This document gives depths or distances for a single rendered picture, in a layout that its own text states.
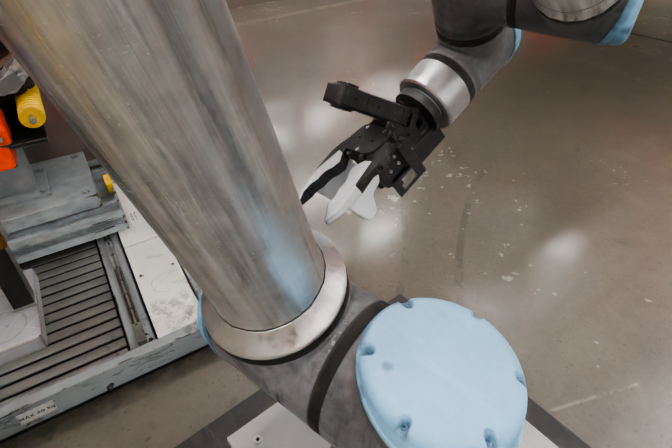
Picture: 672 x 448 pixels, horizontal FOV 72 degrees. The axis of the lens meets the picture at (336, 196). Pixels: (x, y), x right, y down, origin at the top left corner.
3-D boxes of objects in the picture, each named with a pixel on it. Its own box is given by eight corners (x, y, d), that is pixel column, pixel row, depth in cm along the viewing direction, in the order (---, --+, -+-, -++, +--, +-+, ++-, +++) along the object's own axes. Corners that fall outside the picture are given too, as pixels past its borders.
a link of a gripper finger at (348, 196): (364, 247, 56) (396, 189, 60) (336, 217, 53) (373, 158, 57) (346, 245, 59) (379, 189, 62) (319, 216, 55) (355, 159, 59)
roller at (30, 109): (39, 89, 136) (32, 70, 132) (50, 129, 115) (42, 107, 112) (17, 93, 133) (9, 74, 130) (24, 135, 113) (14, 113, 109)
